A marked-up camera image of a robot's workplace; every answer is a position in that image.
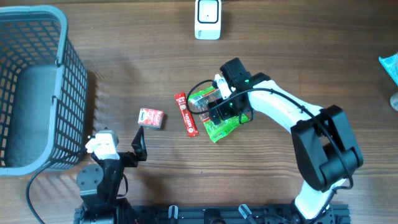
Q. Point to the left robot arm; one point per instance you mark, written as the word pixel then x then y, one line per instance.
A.
pixel 99 183

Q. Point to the red coffee stick sachet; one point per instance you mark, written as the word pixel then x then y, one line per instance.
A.
pixel 191 128

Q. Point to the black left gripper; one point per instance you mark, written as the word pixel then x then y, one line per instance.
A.
pixel 131 160

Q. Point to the green lid jar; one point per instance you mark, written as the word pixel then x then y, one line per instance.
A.
pixel 394 101

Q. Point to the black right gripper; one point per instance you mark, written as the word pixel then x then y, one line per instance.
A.
pixel 224 112

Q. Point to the teal tissue pack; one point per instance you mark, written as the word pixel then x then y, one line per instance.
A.
pixel 390 65

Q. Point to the white barcode scanner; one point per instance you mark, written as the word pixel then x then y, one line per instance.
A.
pixel 207 19

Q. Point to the green candy bag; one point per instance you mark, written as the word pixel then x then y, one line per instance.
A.
pixel 199 101

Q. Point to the grey plastic basket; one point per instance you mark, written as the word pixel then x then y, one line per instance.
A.
pixel 44 87

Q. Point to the red Kleenex tissue pack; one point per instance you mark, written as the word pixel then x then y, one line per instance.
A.
pixel 150 118

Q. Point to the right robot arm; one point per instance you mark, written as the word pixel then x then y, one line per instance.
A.
pixel 326 150

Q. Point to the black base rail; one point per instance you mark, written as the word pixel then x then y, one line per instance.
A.
pixel 266 214

